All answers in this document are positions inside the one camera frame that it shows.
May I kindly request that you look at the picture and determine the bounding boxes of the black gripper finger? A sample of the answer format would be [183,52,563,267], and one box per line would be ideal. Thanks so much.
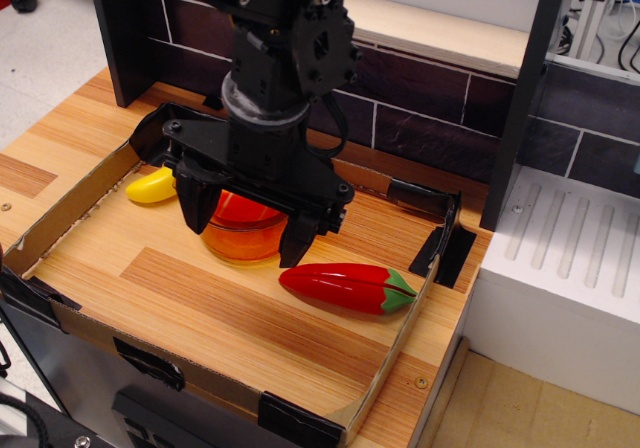
[279,213,318,268]
[174,162,221,234]

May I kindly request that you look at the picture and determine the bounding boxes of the dark shelf with tile backsplash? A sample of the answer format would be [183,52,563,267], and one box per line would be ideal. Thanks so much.
[89,0,571,232]

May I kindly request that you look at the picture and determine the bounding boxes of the aluminium frame with cables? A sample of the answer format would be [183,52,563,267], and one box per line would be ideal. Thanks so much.
[545,0,639,83]

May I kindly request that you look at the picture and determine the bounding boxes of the orange transparent plastic pot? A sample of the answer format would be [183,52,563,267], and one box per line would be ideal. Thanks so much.
[200,212,288,262]

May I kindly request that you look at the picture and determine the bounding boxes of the black oven handle panel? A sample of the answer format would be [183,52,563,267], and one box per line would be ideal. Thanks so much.
[112,387,260,447]

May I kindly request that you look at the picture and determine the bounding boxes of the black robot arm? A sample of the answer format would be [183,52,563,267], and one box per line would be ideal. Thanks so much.
[162,0,361,268]

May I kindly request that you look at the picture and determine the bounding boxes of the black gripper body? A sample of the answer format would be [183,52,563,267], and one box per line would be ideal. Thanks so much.
[162,103,354,234]

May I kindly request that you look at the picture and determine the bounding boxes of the red toy chili pepper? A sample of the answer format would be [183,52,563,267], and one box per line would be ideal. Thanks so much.
[279,263,418,315]

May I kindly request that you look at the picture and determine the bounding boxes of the yellow toy banana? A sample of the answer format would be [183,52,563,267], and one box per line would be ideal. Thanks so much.
[125,167,177,204]

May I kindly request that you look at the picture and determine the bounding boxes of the salmon sushi toy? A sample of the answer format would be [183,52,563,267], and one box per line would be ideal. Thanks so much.
[212,190,282,224]

